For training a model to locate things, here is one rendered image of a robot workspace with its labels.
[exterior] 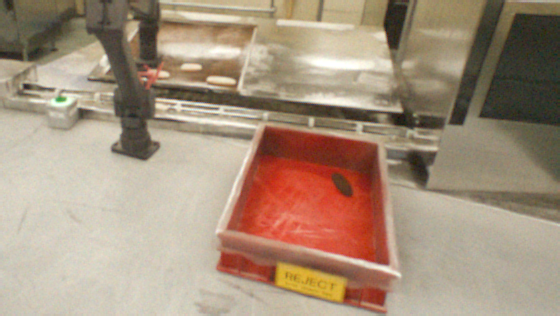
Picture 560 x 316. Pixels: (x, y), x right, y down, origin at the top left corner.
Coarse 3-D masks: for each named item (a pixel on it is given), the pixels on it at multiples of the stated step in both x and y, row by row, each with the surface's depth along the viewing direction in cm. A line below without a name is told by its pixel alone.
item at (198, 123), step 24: (24, 96) 148; (48, 96) 149; (96, 120) 144; (120, 120) 141; (144, 120) 139; (168, 120) 137; (192, 120) 136; (216, 120) 137; (240, 120) 137; (408, 144) 127
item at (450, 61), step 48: (432, 0) 129; (480, 0) 95; (528, 0) 92; (432, 48) 123; (480, 48) 146; (432, 96) 118; (480, 96) 102; (432, 144) 113; (480, 144) 107; (528, 144) 104; (480, 192) 112; (528, 192) 109
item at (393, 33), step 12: (372, 0) 332; (384, 0) 285; (396, 0) 272; (408, 0) 270; (372, 12) 325; (384, 12) 279; (396, 12) 274; (360, 24) 377; (372, 24) 319; (384, 24) 279; (396, 24) 277; (396, 36) 280; (396, 48) 283
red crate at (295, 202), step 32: (288, 160) 125; (256, 192) 111; (288, 192) 112; (320, 192) 112; (256, 224) 101; (288, 224) 101; (320, 224) 101; (352, 224) 102; (224, 256) 87; (352, 256) 93
